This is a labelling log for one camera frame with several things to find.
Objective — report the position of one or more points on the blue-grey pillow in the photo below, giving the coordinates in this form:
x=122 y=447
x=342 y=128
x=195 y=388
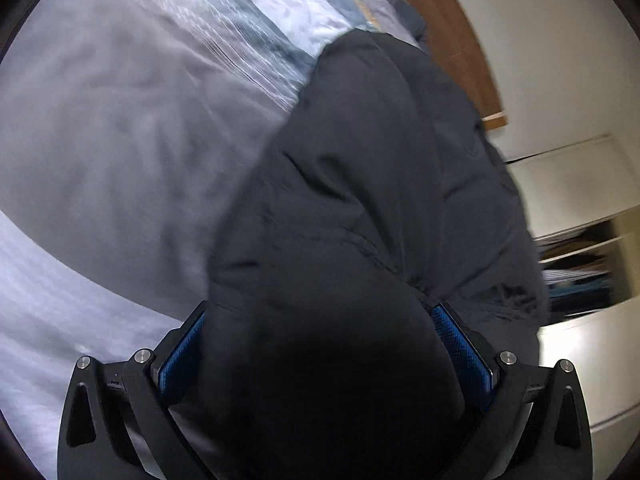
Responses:
x=410 y=15

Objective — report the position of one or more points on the black puffer jacket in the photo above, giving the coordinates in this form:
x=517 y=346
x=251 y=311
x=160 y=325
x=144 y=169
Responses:
x=350 y=210

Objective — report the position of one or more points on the white wardrobe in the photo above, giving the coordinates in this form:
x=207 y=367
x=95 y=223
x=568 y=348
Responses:
x=575 y=180

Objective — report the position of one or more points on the striped duvet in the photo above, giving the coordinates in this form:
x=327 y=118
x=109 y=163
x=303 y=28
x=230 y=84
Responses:
x=125 y=110

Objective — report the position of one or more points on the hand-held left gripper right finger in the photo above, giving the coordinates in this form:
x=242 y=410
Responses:
x=460 y=355

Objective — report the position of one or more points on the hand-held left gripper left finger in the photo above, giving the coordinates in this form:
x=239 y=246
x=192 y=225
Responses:
x=180 y=355

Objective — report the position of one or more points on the wooden headboard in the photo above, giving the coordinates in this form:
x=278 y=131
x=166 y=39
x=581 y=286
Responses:
x=450 y=35

